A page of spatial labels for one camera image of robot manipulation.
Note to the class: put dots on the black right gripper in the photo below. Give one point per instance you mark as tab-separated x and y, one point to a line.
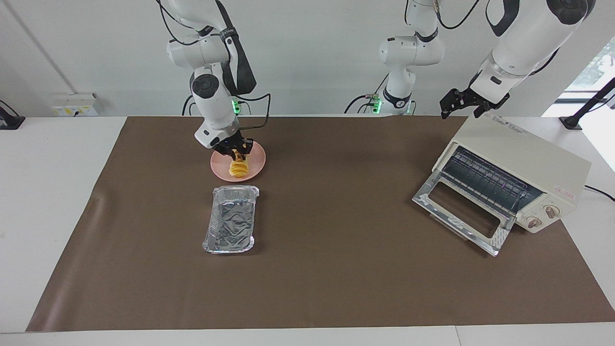
233	142

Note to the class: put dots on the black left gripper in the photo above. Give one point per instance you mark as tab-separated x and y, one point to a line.
485	96

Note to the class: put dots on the golden sliced bread loaf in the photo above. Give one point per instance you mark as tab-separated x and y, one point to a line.
239	169

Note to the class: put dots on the aluminium foil baking tray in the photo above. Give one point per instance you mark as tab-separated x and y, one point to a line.
230	221

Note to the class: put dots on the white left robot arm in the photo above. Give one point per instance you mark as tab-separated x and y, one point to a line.
523	38

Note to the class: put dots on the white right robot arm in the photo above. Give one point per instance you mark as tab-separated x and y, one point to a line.
211	86

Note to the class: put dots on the cream white toaster oven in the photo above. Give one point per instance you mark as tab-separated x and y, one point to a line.
519	154

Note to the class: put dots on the beige oven knob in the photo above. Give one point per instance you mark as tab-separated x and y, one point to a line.
534	223
551	212

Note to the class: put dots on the pink round plate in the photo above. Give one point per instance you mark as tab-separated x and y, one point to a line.
255	161

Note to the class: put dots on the green lit base box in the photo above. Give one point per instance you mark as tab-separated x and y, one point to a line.
236	105
375	105

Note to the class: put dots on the bright window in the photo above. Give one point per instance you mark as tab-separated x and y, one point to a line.
593	69

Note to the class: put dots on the brown table mat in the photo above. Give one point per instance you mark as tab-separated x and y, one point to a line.
336	269

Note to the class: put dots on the black table clamp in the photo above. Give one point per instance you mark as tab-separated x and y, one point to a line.
9	121

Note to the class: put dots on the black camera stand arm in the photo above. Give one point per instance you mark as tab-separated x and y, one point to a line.
571	122

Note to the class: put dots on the glass oven door silver frame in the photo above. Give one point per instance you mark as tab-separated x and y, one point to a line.
500	236

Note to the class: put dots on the white wall socket box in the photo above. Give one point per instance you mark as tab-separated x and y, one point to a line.
74	105

